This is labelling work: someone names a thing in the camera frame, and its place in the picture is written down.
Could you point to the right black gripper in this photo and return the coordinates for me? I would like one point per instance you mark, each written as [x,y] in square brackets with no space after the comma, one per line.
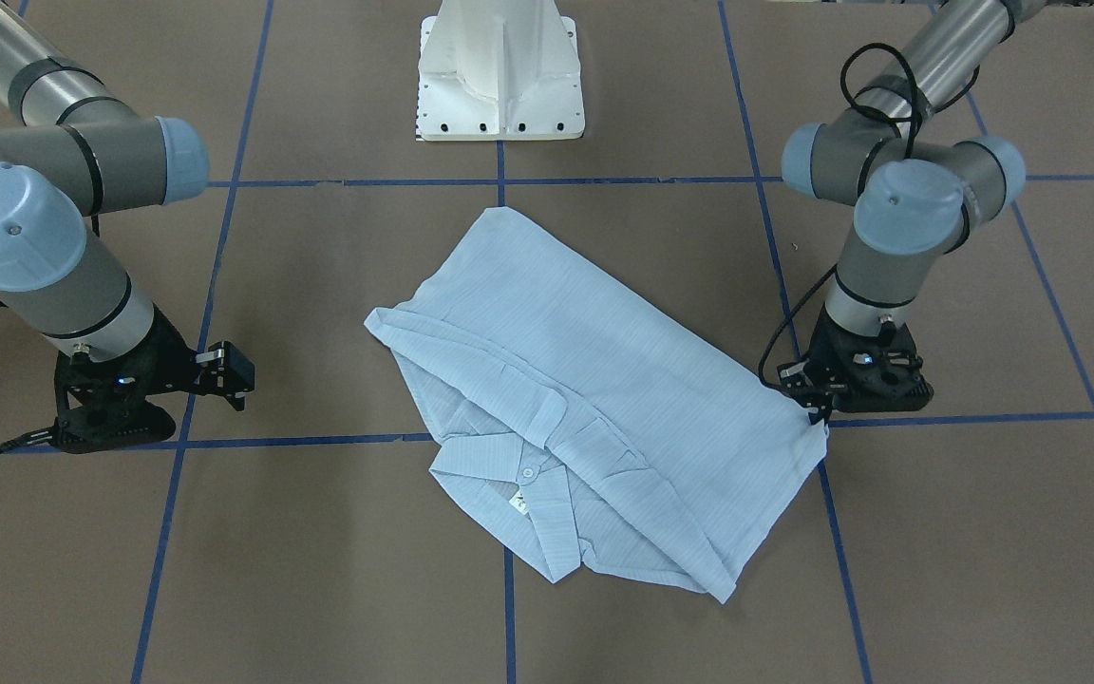
[165,344]

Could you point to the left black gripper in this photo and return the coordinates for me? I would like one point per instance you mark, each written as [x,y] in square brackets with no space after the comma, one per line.
[801,377]

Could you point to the light blue button shirt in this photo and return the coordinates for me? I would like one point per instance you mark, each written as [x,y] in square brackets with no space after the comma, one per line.
[582,427]

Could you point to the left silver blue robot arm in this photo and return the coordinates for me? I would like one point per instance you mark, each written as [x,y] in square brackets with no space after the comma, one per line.
[913,202]

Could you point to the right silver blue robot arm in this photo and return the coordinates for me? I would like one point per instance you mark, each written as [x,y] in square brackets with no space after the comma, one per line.
[79,152]

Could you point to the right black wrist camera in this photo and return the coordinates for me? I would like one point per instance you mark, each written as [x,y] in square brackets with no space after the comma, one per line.
[223,370]

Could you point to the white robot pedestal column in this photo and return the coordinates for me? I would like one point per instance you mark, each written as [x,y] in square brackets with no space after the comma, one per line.
[499,71]

